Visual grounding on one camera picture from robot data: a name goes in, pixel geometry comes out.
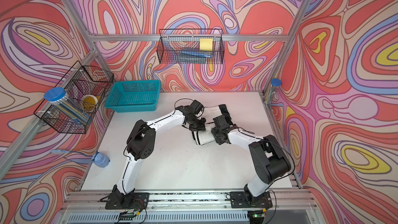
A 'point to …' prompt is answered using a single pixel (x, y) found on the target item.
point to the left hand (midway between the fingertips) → (207, 129)
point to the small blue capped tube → (274, 82)
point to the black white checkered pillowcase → (204, 137)
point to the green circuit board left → (127, 215)
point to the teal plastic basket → (133, 96)
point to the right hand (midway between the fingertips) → (214, 136)
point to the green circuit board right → (256, 213)
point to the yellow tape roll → (89, 102)
